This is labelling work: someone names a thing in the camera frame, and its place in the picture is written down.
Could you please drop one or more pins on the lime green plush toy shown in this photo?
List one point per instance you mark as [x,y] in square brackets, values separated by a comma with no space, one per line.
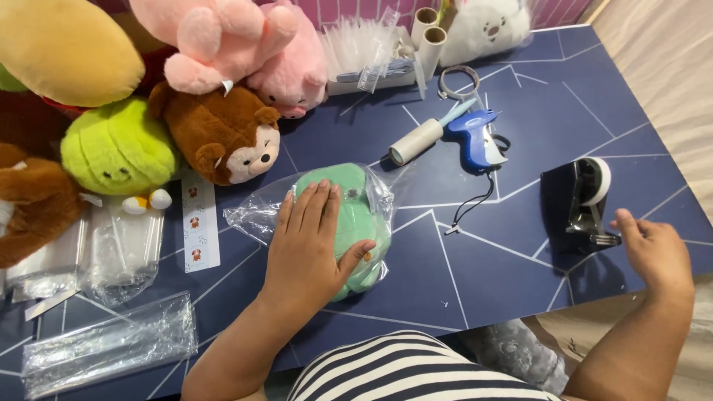
[117,147]

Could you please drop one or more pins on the yellow plush toy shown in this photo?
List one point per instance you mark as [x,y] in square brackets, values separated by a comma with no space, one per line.
[67,47]

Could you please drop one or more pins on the white lint roller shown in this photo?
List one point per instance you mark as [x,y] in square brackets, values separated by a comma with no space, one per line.
[423,136]

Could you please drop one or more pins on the blue tagging gun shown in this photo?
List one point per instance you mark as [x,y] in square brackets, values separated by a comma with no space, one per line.
[473,139]

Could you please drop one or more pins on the grey patterned cloth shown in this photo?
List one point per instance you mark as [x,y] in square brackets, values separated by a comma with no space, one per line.
[515,351]

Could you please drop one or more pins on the cardboard tube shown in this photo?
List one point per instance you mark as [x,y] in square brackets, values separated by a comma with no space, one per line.
[431,50]
[421,25]

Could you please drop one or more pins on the pink pig plush toy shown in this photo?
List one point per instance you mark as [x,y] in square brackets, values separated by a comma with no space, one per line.
[292,72]

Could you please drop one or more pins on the clear plastic bag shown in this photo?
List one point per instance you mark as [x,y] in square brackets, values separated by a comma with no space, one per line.
[362,200]
[108,345]

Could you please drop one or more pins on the pink bunny plush toy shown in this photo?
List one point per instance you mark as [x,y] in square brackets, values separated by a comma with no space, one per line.
[217,39]

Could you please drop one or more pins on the striped shirt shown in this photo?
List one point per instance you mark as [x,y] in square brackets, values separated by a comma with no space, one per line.
[412,370]

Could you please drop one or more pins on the clear tape roll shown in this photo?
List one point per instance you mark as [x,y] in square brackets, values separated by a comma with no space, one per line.
[458,82]

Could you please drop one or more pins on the box of clear tag fasteners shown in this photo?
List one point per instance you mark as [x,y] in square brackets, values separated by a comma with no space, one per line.
[367,55]

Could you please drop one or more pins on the person's right hand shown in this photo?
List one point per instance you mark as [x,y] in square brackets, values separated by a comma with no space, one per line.
[660,259]

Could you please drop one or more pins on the person's left hand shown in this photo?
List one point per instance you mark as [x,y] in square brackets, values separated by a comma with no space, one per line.
[303,262]

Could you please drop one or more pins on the brown monkey plush toy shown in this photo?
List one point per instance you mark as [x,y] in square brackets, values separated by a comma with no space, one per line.
[223,133]

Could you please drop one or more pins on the black tape dispenser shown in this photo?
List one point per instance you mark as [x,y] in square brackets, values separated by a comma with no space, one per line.
[579,203]

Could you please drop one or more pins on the flat clear plastic bag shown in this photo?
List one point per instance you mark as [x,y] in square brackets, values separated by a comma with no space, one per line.
[108,345]

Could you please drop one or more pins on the stack of clear plastic bags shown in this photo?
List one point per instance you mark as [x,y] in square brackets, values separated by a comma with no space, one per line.
[83,256]

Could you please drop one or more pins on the white plush toy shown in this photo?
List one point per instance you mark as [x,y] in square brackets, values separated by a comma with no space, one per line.
[484,28]

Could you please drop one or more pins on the white sticker strip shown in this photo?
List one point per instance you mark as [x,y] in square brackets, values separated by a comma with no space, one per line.
[199,223]

